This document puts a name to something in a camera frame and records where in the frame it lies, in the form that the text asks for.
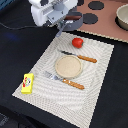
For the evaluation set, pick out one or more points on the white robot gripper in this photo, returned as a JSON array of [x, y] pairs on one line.
[[51, 11]]

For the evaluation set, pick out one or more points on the red toy tomato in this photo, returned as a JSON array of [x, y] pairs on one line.
[[77, 42]]

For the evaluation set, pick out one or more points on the yellow butter box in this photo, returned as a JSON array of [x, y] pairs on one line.
[[27, 83]]

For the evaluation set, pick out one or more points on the brown toy sausage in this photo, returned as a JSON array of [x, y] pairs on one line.
[[72, 17]]

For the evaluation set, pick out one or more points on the small grey saucepan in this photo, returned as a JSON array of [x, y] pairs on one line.
[[70, 25]]

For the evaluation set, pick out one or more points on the black stove burner disc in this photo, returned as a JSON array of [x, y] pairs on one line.
[[90, 18]]

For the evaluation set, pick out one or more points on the black rear burner disc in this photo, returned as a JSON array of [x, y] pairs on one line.
[[96, 5]]

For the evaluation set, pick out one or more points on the round wooden plate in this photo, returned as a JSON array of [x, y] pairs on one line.
[[68, 66]]

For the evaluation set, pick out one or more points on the cream bowl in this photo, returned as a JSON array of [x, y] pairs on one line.
[[122, 16]]

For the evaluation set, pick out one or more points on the fork with wooden handle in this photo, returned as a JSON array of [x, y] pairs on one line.
[[54, 77]]

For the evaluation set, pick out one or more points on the knife with wooden handle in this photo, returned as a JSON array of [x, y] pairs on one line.
[[79, 56]]

